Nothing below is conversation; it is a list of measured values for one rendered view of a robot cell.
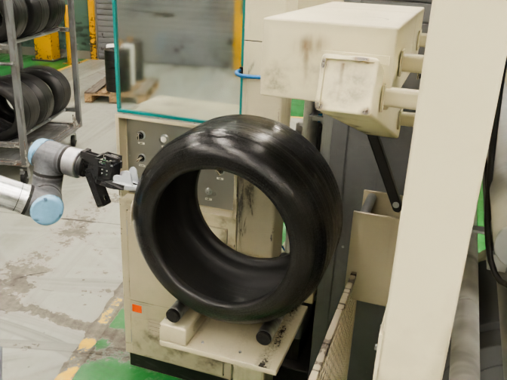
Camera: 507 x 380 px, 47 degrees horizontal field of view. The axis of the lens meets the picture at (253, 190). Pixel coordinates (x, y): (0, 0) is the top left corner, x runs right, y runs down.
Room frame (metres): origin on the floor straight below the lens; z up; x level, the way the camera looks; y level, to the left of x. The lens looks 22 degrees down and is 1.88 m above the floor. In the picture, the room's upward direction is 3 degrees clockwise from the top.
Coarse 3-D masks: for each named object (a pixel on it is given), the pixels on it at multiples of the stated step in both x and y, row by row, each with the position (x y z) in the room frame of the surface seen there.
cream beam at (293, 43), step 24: (264, 24) 1.10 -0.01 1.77; (288, 24) 1.09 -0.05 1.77; (312, 24) 1.08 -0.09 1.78; (336, 24) 1.06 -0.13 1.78; (360, 24) 1.06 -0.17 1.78; (384, 24) 1.08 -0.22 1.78; (408, 24) 1.20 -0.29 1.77; (264, 48) 1.10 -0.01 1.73; (288, 48) 1.09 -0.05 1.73; (312, 48) 1.07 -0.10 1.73; (336, 48) 1.06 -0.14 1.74; (360, 48) 1.05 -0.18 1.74; (384, 48) 1.03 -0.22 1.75; (408, 48) 1.28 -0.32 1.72; (264, 72) 1.10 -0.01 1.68; (288, 72) 1.09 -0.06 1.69; (312, 72) 1.07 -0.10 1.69; (384, 72) 1.03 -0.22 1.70; (408, 72) 1.37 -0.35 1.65; (288, 96) 1.09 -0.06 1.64; (312, 96) 1.07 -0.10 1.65
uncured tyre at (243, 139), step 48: (192, 144) 1.44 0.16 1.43; (240, 144) 1.41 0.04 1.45; (288, 144) 1.47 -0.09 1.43; (144, 192) 1.47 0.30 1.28; (192, 192) 1.72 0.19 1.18; (288, 192) 1.34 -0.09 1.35; (336, 192) 1.50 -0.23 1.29; (144, 240) 1.47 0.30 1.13; (192, 240) 1.70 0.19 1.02; (336, 240) 1.45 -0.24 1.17; (192, 288) 1.54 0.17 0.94; (240, 288) 1.60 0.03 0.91; (288, 288) 1.33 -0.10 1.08
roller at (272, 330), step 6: (282, 318) 1.45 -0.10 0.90; (264, 324) 1.39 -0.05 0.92; (270, 324) 1.39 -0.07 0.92; (276, 324) 1.41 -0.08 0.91; (264, 330) 1.36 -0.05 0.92; (270, 330) 1.37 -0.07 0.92; (276, 330) 1.40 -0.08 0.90; (258, 336) 1.36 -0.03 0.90; (264, 336) 1.35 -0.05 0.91; (270, 336) 1.35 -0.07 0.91; (264, 342) 1.35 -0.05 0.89
